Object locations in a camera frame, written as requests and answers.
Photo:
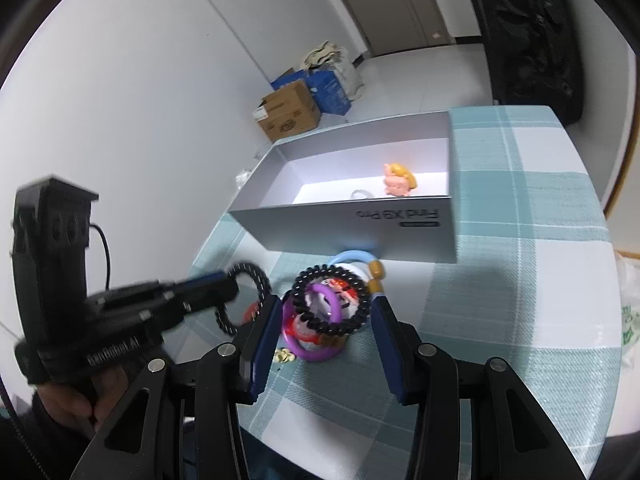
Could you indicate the teal plaid tablecloth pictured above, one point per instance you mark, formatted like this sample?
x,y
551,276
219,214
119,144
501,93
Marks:
x,y
534,283

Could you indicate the black backpack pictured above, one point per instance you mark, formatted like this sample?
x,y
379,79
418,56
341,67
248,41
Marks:
x,y
533,55

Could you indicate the white green plastic bag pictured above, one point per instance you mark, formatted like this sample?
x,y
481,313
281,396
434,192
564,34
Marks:
x,y
628,280

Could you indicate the grey phone box lid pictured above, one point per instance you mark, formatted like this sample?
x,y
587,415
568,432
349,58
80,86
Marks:
x,y
323,192

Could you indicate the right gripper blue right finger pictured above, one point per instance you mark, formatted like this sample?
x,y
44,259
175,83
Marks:
x,y
398,344

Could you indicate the red round badge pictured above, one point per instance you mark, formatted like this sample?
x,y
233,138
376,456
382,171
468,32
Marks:
x,y
251,313

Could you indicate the green yellow flower clip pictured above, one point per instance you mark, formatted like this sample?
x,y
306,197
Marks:
x,y
283,356

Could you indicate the left hand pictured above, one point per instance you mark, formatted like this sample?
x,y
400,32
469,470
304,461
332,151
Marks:
x,y
70,407

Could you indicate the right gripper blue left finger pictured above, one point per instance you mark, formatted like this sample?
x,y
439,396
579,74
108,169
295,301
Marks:
x,y
258,350

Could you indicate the blue cardboard box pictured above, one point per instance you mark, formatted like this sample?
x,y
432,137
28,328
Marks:
x,y
325,88

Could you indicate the brown cardboard box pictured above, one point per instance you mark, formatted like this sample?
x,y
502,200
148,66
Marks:
x,y
288,111

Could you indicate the pink yellow figurine charm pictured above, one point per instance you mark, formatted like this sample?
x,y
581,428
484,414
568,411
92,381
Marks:
x,y
399,181

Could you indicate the grey door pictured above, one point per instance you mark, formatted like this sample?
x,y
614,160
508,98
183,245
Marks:
x,y
392,26

